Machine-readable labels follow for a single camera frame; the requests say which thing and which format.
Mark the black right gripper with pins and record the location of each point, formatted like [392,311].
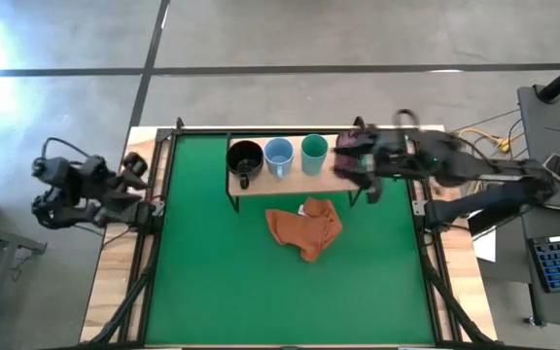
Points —
[387,155]

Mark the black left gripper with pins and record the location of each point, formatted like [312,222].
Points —
[100,177]

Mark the dark purple cup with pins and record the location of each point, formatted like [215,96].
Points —
[348,138]

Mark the teal plastic cup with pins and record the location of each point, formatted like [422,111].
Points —
[314,153]

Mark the light blue mug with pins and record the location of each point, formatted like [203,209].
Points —
[278,155]

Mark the black mug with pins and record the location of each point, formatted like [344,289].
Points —
[244,158]

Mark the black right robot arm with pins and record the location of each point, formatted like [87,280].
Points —
[484,170]

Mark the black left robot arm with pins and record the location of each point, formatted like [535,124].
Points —
[66,194]

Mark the orange cloth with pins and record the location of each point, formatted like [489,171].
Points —
[304,231]

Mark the white paper sheet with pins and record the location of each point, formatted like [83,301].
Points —
[485,243]

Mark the green table mat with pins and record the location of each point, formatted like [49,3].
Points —
[285,301]

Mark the grey desk top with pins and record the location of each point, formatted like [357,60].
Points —
[537,131]

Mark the grey keyboard desk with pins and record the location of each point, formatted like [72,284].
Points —
[547,306]

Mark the wooden shelf with black frame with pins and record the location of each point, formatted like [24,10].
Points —
[294,187]

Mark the black metal table frame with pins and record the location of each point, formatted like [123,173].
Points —
[148,291]

